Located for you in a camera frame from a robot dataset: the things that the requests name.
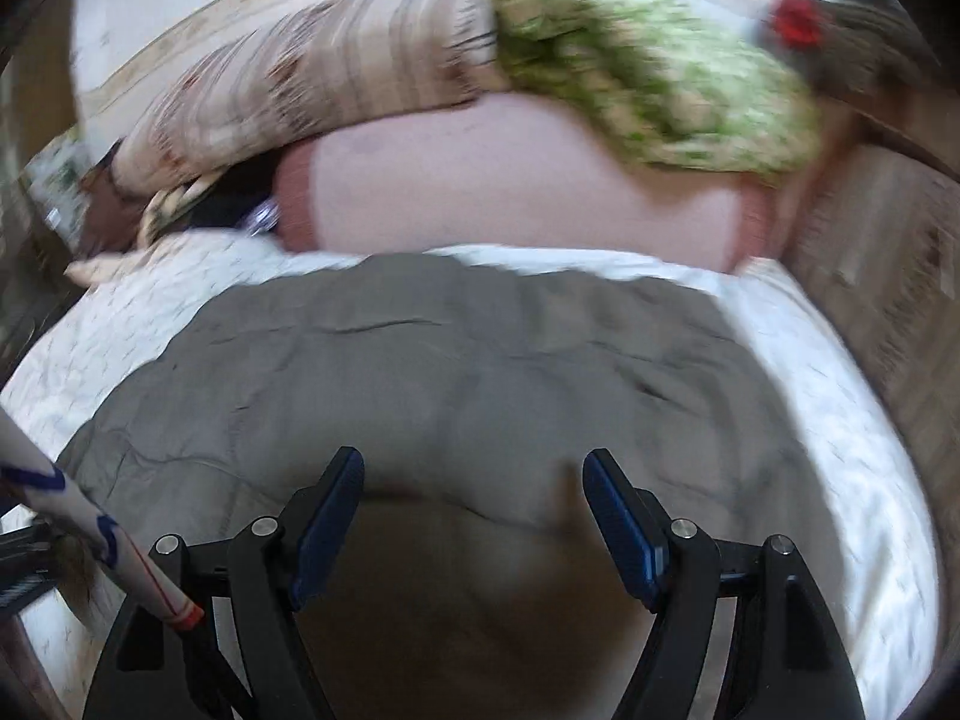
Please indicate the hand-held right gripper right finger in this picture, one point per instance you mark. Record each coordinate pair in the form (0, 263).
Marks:
(619, 525)

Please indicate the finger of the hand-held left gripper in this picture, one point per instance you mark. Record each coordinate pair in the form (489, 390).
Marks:
(26, 570)

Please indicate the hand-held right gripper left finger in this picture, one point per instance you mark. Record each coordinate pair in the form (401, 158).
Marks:
(330, 525)

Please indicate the grey large garment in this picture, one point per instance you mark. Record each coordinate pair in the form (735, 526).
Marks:
(450, 360)

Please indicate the white sleeve with blue and red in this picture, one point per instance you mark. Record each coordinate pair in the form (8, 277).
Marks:
(75, 510)

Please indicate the white bed sheet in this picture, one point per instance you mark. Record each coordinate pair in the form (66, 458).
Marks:
(825, 405)

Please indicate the shiny silver wrapper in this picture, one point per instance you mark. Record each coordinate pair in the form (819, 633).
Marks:
(262, 216)

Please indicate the dark cloth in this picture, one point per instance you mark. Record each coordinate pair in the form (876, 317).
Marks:
(225, 214)

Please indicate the cream striped cloth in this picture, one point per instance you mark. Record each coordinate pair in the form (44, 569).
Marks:
(169, 210)

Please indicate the pink quilted pad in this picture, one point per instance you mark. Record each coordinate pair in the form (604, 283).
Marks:
(487, 180)

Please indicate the brown striped fabric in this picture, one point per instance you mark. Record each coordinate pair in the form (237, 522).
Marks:
(885, 255)

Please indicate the beige striped quilt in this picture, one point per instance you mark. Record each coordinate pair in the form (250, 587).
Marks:
(300, 90)

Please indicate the green patterned blanket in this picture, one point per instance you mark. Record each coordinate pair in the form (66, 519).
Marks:
(637, 75)

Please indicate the red object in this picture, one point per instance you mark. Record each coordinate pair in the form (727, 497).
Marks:
(796, 21)

